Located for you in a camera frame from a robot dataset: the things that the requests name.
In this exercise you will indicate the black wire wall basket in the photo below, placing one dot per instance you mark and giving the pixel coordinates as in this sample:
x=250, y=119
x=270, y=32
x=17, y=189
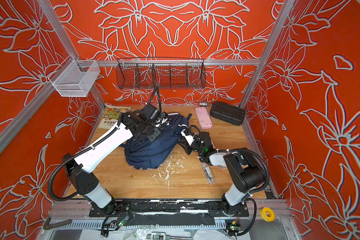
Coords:
x=164, y=73

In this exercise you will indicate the clear plastic pen box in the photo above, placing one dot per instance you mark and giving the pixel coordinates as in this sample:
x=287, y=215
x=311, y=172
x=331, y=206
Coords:
x=208, y=173

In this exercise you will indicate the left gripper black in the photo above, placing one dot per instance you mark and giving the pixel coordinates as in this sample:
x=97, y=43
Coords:
x=154, y=136

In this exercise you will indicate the black hard case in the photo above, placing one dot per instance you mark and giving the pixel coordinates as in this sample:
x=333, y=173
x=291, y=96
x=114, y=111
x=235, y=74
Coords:
x=227, y=113

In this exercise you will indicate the white wire mesh basket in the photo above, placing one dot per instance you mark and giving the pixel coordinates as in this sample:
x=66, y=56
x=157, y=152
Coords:
x=74, y=78

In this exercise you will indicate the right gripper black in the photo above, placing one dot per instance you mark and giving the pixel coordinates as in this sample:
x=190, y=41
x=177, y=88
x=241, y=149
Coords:
x=186, y=145

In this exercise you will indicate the dark metal hex key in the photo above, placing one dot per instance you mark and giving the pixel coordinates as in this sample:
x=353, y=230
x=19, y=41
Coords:
x=48, y=225

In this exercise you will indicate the small silver metal cylinder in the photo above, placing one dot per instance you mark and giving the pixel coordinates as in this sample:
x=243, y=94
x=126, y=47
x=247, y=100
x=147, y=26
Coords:
x=204, y=104

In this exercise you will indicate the colourful illustrated history book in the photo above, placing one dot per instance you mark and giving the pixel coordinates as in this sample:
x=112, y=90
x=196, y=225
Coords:
x=111, y=116

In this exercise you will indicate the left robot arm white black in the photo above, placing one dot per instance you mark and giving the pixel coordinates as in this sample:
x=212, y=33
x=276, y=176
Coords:
x=80, y=166

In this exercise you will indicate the navy blue student backpack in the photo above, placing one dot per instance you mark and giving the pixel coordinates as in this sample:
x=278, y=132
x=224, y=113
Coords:
x=141, y=153

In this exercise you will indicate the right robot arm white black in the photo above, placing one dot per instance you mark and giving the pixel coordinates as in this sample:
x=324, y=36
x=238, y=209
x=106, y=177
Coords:
x=248, y=171

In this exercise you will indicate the yellow tape roll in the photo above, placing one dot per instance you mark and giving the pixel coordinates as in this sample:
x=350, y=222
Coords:
x=267, y=214

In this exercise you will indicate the pink pencil case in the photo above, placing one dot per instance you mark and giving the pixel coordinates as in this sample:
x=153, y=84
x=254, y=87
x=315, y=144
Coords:
x=203, y=117

